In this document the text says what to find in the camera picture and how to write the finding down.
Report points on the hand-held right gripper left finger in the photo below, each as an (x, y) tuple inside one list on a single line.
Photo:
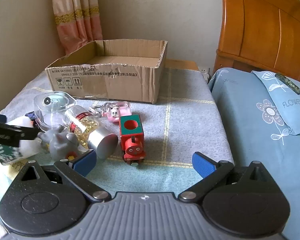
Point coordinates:
[(83, 162)]

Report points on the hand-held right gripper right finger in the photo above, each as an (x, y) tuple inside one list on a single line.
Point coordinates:
[(202, 165)]

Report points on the white and green bottle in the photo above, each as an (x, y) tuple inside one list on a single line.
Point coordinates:
[(27, 148)]

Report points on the clear capsule bottle silver cap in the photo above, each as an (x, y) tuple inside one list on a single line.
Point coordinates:
[(102, 140)]

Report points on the grey toy figure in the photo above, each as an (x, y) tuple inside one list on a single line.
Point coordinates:
[(60, 142)]

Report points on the red wooden toy train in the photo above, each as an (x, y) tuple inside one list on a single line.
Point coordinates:
[(131, 130)]

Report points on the brown cardboard box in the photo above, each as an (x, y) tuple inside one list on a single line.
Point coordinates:
[(102, 85)]

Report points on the blue bed sheet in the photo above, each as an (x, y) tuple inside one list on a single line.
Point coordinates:
[(240, 120)]

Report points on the blue floral pillow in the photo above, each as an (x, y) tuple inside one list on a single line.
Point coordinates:
[(277, 110)]

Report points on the dark patterned flat object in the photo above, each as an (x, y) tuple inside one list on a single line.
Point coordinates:
[(288, 83)]

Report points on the pink curtain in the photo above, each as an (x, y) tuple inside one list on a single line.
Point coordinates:
[(75, 17)]

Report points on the wooden headboard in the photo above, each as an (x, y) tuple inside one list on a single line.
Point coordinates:
[(260, 30)]

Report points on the white wall socket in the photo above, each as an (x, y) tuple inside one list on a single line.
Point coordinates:
[(205, 73)]

